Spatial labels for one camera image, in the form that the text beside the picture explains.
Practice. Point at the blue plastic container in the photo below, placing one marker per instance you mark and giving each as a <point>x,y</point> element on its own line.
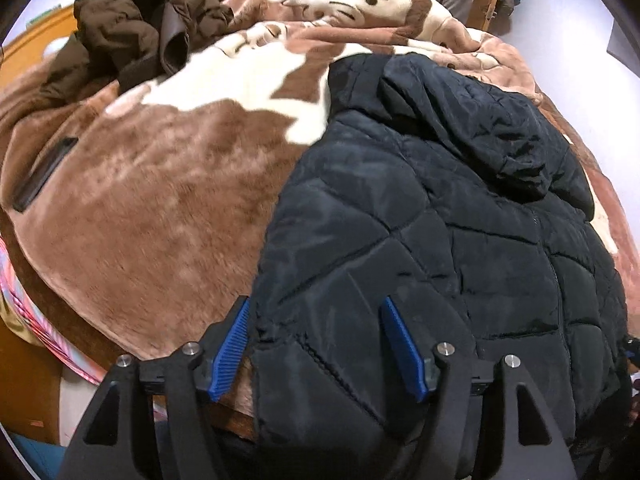
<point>35,460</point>

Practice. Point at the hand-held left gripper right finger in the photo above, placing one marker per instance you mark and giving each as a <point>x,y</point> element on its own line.
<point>405,350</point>

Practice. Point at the brown puffer jacket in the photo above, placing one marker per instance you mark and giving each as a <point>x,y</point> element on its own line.
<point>115,25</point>

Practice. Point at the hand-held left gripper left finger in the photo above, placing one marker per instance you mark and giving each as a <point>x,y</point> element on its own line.
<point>227,350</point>

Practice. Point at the black quilted puffer jacket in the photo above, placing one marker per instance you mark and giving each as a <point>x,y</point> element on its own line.
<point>400,185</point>

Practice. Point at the wooden headboard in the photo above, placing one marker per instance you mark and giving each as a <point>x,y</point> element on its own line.
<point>45,27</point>

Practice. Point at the brown cream paw-print blanket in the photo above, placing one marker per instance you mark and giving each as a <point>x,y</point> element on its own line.
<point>150,210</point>

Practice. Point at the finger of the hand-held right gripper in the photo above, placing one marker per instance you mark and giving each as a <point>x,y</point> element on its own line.
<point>631,352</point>

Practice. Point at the plaid bed sheet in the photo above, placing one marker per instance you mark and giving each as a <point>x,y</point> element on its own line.
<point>30,320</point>

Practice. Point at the black phone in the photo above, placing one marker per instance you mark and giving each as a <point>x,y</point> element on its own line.
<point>45,175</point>

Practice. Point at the small white object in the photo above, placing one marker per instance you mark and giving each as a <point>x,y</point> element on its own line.
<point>56,48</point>

